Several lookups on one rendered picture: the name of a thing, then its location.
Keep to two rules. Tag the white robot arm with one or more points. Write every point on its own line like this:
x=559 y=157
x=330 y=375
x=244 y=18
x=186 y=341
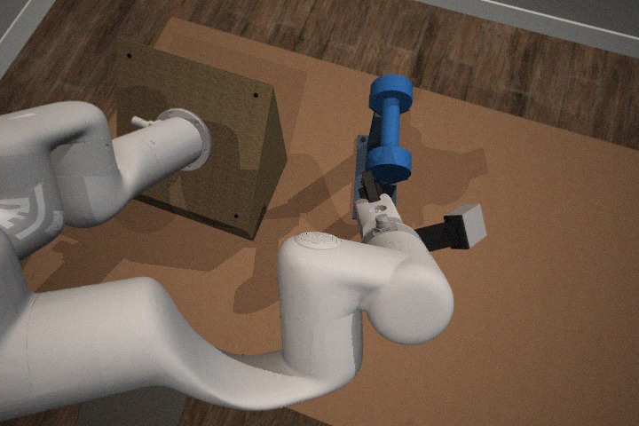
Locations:
x=73 y=345

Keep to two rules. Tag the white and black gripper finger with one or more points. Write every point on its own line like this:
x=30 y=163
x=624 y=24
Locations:
x=370 y=189

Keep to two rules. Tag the blue dumbbell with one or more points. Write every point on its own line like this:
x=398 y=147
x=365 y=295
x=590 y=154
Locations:
x=390 y=95

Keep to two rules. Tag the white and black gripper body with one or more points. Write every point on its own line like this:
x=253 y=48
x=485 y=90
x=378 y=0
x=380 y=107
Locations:
x=366 y=213

